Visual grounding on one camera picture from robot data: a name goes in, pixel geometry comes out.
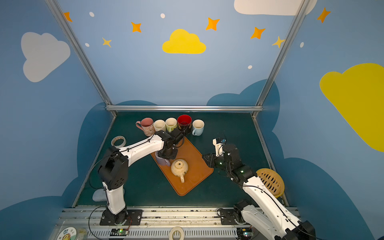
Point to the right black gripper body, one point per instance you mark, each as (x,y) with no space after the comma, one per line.
(212,159)

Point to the yellow plastic basket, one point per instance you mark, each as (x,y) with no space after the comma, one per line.
(272,181)

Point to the aluminium frame right post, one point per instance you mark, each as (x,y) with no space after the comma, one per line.
(291,34)

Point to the pink ghost mug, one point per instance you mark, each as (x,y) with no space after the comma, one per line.
(147,126)

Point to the cream white mug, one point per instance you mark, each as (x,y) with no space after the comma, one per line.
(160,125)

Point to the beige ceramic teapot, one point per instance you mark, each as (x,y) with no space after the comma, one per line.
(179,168)

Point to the lavender mug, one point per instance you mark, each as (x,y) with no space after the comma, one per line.
(162,161)

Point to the light blue mug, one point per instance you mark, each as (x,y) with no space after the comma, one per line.
(198,127)

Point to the white tape roll front centre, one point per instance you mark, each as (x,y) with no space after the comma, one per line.
(177,232)

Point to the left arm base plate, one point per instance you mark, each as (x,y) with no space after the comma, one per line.
(123,218)

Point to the aluminium frame left post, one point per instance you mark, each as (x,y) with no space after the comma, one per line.
(59,15)

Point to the orange plastic tray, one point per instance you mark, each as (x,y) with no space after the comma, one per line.
(197,172)

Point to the masking tape roll on table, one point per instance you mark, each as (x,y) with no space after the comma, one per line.
(118,142)

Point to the aluminium frame post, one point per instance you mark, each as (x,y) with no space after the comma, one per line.
(59,15)
(291,34)

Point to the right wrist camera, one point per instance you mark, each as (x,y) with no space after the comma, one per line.
(219,144)

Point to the aluminium frame back bar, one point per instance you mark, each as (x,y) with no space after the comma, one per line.
(131,108)

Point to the light green mug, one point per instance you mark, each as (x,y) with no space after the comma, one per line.
(171,124)

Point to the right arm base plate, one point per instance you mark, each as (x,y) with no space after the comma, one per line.
(230,217)

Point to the black skull mug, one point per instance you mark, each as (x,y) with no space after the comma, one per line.
(184,124)

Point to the aluminium front rail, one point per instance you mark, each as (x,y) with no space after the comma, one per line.
(198,223)

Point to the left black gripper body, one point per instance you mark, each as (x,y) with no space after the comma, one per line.
(167,153)

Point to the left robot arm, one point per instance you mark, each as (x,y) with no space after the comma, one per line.
(115,166)

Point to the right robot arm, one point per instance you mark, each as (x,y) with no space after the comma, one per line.
(273,221)

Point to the grey sponge pad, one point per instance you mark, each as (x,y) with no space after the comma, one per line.
(99,196)

